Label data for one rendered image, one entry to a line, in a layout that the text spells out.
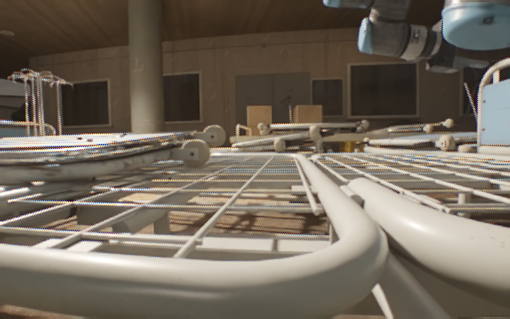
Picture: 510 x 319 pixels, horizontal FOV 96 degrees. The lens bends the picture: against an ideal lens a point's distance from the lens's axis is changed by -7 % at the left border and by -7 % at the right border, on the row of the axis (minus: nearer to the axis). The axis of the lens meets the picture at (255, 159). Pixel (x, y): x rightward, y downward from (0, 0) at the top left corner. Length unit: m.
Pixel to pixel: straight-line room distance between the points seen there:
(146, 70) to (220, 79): 2.33
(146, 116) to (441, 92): 6.68
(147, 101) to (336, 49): 4.57
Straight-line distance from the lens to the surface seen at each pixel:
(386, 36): 0.80
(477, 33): 0.40
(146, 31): 5.27
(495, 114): 1.04
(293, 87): 6.46
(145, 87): 4.97
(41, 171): 0.42
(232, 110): 6.55
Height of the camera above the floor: 0.55
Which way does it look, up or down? 4 degrees down
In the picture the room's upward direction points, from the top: 1 degrees counter-clockwise
